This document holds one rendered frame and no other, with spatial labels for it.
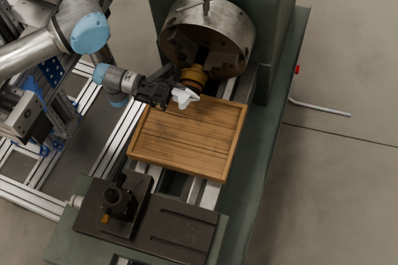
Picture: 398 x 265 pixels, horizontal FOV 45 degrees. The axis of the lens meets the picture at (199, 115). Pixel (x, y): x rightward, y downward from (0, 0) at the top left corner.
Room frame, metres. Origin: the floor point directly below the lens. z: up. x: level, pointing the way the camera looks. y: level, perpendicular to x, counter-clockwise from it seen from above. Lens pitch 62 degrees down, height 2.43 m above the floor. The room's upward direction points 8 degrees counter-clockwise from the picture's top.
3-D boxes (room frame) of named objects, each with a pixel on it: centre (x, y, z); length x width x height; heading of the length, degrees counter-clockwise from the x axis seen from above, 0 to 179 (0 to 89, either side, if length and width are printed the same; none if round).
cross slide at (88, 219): (0.43, 0.21, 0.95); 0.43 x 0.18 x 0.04; 65
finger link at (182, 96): (0.78, 0.04, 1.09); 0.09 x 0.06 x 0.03; 63
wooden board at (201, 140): (0.76, 0.05, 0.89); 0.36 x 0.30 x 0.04; 65
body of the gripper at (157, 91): (0.83, 0.13, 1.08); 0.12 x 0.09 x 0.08; 63
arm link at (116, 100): (0.92, 0.28, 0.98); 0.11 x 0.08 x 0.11; 16
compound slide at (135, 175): (0.49, 0.26, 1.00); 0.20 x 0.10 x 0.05; 155
